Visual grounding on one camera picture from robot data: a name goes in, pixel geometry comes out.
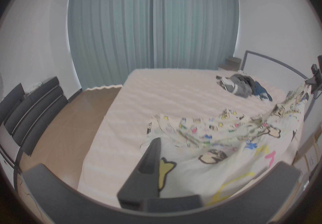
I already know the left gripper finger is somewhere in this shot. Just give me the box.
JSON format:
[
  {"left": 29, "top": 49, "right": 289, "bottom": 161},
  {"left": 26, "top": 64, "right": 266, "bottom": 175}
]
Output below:
[{"left": 117, "top": 137, "right": 162, "bottom": 210}]

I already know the white printed pyjama top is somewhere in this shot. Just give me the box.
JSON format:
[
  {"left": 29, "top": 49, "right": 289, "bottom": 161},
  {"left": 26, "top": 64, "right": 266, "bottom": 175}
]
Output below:
[{"left": 140, "top": 83, "right": 310, "bottom": 206}]

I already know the bed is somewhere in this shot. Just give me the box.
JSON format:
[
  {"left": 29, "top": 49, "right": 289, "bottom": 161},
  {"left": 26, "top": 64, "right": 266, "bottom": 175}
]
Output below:
[{"left": 77, "top": 50, "right": 318, "bottom": 209}]

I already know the pile of clothes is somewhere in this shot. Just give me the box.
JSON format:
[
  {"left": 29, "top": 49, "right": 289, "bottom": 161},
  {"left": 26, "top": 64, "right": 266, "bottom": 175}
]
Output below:
[{"left": 216, "top": 73, "right": 274, "bottom": 103}]

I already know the black chest of drawers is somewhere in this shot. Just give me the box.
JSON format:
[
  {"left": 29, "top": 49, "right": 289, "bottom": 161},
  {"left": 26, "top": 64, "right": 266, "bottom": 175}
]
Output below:
[{"left": 0, "top": 76, "right": 69, "bottom": 158}]

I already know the grey bedside table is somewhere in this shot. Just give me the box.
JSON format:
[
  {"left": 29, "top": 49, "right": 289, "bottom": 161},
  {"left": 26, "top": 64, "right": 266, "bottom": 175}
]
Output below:
[{"left": 218, "top": 56, "right": 242, "bottom": 71}]

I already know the blue-green curtain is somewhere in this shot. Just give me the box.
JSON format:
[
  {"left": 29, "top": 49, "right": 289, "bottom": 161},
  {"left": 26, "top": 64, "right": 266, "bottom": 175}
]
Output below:
[{"left": 67, "top": 0, "right": 240, "bottom": 87}]

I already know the wooden bedside table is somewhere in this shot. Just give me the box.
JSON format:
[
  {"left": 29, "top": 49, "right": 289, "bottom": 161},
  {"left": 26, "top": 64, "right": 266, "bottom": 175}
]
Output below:
[{"left": 294, "top": 124, "right": 322, "bottom": 176}]

